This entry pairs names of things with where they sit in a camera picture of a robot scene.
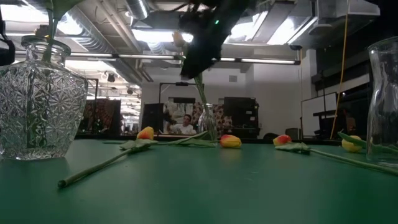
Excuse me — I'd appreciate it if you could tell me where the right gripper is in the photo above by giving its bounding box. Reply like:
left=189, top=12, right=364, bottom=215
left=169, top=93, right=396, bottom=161
left=178, top=0, right=259, bottom=79

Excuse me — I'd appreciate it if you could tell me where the red-yellow artificial tulip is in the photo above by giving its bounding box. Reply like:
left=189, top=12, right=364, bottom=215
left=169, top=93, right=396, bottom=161
left=272, top=134, right=398, bottom=177
left=57, top=126, right=160, bottom=189
left=167, top=130, right=243, bottom=149

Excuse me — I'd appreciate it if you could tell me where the cut-glass patterned vase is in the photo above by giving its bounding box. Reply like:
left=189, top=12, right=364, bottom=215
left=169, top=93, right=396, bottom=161
left=0, top=34, right=89, bottom=161

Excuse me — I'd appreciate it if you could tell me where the smooth glass carafe vase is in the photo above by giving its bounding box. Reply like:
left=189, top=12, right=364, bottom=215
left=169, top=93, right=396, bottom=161
left=366, top=36, right=398, bottom=169

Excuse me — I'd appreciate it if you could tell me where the long ceiling light bar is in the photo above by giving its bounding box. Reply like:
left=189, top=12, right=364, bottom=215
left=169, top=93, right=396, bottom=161
left=70, top=52, right=302, bottom=66

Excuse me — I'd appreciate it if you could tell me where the small square glass bottle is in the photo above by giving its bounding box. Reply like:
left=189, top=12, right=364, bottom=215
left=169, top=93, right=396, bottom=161
left=197, top=103, right=219, bottom=141

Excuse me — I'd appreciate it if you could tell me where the person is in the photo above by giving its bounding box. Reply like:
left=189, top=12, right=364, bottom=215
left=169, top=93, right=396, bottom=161
left=166, top=113, right=197, bottom=136

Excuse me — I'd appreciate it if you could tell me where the black cabinet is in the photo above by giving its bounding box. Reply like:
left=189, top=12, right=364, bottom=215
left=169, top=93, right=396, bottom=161
left=223, top=96, right=261, bottom=139

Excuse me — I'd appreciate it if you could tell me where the dark upright panel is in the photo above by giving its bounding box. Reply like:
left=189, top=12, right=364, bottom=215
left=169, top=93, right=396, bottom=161
left=140, top=103, right=165, bottom=134

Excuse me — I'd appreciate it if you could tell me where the dark patterned screen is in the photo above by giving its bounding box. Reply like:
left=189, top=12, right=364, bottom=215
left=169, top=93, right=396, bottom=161
left=81, top=98, right=122, bottom=135

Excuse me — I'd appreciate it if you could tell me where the grey waste bin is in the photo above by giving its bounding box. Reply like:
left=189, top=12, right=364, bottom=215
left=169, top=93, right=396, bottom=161
left=285, top=128, right=300, bottom=141

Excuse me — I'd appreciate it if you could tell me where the green table mat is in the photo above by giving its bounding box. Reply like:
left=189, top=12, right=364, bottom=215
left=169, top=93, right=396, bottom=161
left=0, top=138, right=398, bottom=224

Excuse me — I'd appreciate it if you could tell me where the black gantry frame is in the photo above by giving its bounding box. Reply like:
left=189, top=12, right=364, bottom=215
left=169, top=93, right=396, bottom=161
left=158, top=82, right=205, bottom=105

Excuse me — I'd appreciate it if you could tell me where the silver round air duct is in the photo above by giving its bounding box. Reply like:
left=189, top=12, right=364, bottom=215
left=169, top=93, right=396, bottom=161
left=125, top=0, right=150, bottom=21

